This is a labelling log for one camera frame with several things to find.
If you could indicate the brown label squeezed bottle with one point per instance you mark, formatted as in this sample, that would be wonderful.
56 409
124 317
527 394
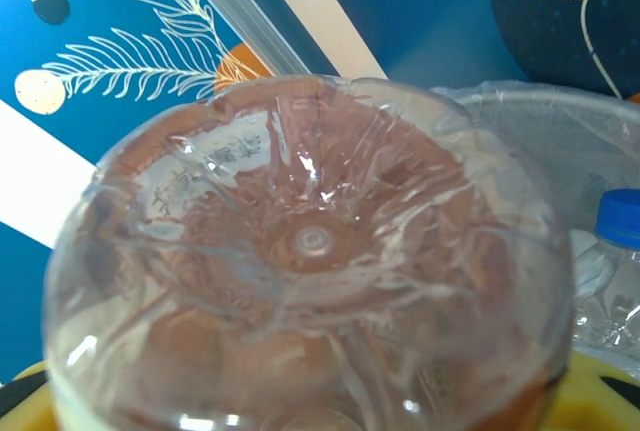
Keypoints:
310 276

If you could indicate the blue cap blue label bottle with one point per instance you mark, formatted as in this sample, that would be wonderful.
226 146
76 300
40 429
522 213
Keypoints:
620 231

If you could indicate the grey round waste bin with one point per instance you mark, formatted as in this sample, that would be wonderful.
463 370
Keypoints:
550 151

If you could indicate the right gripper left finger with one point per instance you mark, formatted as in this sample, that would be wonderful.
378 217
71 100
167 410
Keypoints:
27 411

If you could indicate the clear plastic bag bin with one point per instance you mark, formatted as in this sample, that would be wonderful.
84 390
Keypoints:
500 88

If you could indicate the aluminium frame post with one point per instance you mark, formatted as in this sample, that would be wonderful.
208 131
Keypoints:
240 11

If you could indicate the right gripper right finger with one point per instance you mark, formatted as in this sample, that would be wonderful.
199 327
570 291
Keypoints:
605 406

